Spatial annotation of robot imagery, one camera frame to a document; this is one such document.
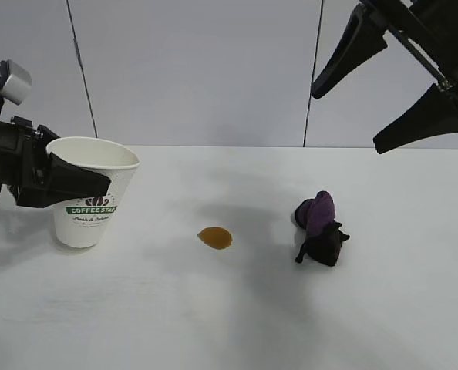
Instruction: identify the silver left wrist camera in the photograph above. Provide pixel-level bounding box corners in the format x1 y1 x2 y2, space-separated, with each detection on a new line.
0 59 34 106

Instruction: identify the brown coffee spill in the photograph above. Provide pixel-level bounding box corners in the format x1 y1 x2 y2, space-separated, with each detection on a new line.
197 227 234 251

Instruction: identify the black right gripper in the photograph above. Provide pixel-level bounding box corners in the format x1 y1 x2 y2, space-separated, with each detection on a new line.
310 0 458 156

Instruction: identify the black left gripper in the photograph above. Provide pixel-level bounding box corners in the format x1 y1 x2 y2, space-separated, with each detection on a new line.
0 114 113 210

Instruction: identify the white paper coffee cup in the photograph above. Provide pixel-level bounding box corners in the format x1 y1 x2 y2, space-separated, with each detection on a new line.
45 136 142 249

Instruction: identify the purple and black cloth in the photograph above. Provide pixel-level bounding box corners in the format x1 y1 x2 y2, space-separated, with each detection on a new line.
291 190 351 267

